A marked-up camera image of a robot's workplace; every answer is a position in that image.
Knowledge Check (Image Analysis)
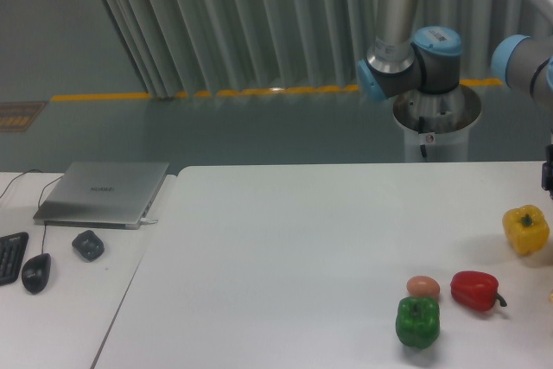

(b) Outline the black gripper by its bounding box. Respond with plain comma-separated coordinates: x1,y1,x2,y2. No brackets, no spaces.
542,144,553,199

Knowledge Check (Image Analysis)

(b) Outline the green bell pepper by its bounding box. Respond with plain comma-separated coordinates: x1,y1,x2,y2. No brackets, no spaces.
395,296,441,349

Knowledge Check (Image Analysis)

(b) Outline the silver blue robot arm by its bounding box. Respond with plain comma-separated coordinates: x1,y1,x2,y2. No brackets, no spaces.
357,0,552,162

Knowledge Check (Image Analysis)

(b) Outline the yellow bell pepper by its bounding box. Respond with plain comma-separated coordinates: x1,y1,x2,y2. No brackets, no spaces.
502,205,550,256

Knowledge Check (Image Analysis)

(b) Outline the red bell pepper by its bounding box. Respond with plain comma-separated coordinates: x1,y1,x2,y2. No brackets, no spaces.
450,270,507,312

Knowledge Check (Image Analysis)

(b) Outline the brown egg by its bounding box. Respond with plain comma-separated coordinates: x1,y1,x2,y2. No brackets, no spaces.
406,276,441,300

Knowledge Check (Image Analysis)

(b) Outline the grey pleated curtain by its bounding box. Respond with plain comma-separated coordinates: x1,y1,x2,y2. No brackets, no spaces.
103,0,552,99

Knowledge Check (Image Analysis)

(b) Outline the silver closed laptop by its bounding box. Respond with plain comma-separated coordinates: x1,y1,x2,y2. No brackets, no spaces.
34,162,169,229

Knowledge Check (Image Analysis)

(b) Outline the small black case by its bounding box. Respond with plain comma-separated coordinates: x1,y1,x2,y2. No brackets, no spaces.
72,230,105,262

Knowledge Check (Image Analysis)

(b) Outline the black computer mouse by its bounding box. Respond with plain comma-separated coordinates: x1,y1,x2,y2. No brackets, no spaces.
21,253,51,295

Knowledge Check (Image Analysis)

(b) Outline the black keyboard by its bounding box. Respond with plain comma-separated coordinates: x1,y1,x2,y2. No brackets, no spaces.
0,232,29,286

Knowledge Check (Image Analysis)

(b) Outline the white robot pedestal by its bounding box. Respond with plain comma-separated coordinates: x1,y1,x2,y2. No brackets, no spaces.
392,85,482,162

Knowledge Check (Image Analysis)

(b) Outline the black pedestal cable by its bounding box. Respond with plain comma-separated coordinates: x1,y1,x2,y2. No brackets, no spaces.
416,116,429,162

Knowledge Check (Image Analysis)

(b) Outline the black mouse cable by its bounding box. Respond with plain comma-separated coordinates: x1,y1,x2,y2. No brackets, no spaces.
37,177,65,255

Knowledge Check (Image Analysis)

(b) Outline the black cable on desk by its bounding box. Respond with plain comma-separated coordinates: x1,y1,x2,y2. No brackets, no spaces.
0,169,67,198

